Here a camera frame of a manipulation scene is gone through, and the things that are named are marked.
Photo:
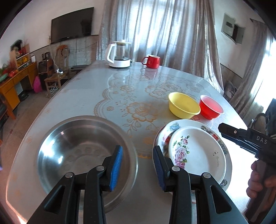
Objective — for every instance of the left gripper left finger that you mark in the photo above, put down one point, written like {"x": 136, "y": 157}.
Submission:
{"x": 102, "y": 178}

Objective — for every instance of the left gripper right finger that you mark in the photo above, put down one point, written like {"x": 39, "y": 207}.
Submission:
{"x": 177, "y": 181}

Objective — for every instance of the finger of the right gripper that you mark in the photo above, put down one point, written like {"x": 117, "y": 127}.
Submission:
{"x": 241, "y": 143}
{"x": 231, "y": 132}

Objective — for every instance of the small rose plate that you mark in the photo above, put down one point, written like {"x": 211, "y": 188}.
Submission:
{"x": 195, "y": 151}

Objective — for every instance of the large purple floral plate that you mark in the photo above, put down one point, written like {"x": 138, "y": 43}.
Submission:
{"x": 156, "y": 136}

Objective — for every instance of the red plastic bowl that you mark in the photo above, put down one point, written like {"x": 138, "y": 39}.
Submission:
{"x": 210, "y": 109}

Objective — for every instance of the stainless steel bowl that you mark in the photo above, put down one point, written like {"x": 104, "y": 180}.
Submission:
{"x": 79, "y": 144}

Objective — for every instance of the red double-happiness plate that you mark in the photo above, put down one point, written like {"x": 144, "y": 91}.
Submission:
{"x": 171, "y": 127}

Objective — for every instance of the yellow plastic bowl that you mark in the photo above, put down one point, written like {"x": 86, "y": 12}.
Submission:
{"x": 183, "y": 106}

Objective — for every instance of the person's right hand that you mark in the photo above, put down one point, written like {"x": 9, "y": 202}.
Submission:
{"x": 255, "y": 186}

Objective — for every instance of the side window curtain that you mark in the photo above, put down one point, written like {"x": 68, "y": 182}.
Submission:
{"x": 243, "y": 98}

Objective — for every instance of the lace patterned table cover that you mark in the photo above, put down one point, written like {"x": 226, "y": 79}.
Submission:
{"x": 137, "y": 101}

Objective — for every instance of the pink bag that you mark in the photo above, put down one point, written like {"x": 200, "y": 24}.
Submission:
{"x": 37, "y": 87}

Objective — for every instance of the red mug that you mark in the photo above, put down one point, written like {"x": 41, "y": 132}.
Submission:
{"x": 151, "y": 61}

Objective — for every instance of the beige window curtain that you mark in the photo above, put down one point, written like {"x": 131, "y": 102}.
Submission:
{"x": 181, "y": 33}

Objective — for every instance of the orange wooden desk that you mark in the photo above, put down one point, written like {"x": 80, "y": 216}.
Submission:
{"x": 9, "y": 95}

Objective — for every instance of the white glass electric kettle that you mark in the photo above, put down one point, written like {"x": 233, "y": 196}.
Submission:
{"x": 117, "y": 54}

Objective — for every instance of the wooden desktop shelf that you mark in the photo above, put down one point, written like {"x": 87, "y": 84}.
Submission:
{"x": 21, "y": 59}

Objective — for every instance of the wall electrical panel box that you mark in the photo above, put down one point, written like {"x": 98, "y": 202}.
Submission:
{"x": 232, "y": 30}

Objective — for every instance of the black wall television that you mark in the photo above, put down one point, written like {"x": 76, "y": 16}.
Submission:
{"x": 72, "y": 25}

